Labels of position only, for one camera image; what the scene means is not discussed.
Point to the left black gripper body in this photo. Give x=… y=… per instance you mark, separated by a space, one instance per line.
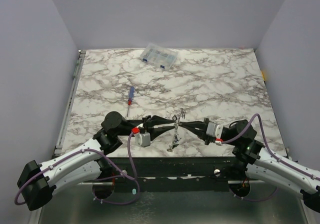
x=145 y=121

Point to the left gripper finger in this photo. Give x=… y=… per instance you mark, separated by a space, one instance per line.
x=157 y=131
x=156 y=120

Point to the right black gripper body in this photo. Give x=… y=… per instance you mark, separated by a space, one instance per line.
x=205 y=130

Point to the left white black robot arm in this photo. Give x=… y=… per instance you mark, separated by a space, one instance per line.
x=39 y=182

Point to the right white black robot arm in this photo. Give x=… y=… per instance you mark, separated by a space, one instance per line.
x=258 y=161

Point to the blue red screwdriver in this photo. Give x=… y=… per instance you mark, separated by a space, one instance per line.
x=130 y=99

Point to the clear plastic organizer box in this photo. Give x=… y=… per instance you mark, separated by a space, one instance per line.
x=159 y=57

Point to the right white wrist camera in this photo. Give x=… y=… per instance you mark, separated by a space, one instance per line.
x=215 y=130

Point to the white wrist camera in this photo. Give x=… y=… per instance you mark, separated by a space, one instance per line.
x=215 y=130
x=143 y=139

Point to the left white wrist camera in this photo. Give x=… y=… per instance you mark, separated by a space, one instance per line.
x=143 y=139

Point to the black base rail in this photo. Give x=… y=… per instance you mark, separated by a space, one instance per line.
x=175 y=174

